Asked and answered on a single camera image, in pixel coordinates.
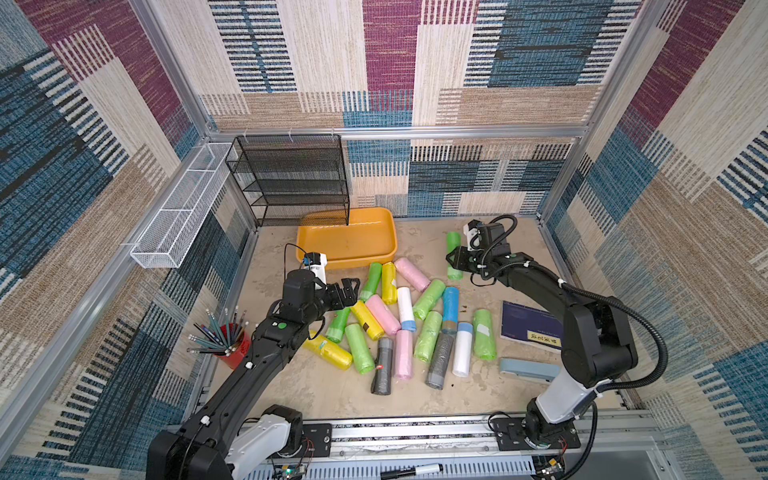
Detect thin dark green roll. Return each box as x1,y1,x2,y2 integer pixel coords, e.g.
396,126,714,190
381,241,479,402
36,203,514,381
446,231,463,281

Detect large yellow bag roll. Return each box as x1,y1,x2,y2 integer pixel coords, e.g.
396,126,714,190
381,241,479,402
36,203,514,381
302,335,353,370

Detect light green roll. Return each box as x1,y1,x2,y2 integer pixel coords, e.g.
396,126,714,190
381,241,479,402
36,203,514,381
413,279,446,321
472,309,497,361
414,310,443,364

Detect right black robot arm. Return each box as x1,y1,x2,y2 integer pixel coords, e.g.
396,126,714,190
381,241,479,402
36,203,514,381
446,246,669,449

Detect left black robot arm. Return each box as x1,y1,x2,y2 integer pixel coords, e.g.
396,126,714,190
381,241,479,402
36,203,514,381
146,269,360,479

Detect small yellow roll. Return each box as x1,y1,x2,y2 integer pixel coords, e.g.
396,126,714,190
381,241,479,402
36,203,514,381
350,300,385,341

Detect dark green roll left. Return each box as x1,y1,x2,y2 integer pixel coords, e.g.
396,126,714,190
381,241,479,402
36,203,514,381
326,307,351,344

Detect yellow roll near box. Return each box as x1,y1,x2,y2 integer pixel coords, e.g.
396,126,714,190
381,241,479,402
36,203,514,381
381,262,398,305

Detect pink roll centre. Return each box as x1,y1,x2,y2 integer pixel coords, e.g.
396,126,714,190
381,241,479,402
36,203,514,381
365,294,401,337

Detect yellow plastic storage box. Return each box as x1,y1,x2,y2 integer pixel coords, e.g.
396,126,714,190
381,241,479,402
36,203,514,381
296,207,398,270

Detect pink roll near box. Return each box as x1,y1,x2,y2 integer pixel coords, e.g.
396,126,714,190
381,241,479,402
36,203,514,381
394,257,430,292

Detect white roll blue end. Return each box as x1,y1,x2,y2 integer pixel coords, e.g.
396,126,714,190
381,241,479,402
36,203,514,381
397,287,416,332

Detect pink roll lower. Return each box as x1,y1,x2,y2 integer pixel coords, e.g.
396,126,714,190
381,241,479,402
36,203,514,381
394,330,413,380

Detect dark grey roll left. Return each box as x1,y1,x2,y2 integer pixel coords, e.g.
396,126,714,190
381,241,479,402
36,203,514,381
371,337,394,396

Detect white roll lower right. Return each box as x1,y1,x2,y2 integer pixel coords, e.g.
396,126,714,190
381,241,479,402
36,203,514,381
452,322,473,378

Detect grey roll right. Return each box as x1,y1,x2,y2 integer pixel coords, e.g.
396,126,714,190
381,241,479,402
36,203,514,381
425,332,455,390

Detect dark blue notebook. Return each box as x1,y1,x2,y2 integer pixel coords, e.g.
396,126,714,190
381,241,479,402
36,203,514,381
500,301,563,351

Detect red pencil cup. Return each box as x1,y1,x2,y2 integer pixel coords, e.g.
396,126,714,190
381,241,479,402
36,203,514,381
187,305,250,370

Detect black mesh shelf rack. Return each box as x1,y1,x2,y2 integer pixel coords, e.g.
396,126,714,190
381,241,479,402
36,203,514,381
226,134,350,227

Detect light blue stapler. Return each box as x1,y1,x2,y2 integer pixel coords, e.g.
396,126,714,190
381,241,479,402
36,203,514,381
499,358,561,384

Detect black marker pen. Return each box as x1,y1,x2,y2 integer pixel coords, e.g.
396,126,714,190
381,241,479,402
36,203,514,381
380,463,443,480

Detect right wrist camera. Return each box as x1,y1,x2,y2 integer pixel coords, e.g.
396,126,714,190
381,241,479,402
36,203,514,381
463,220,505,250

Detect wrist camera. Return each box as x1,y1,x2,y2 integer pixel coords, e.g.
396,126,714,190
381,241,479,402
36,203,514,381
301,252,328,284
463,220,505,250

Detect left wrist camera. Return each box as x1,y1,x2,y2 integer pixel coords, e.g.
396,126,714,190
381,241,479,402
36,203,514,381
301,252,328,284

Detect white wire wall basket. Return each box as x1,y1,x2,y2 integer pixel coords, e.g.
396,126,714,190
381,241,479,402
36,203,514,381
131,143,231,269

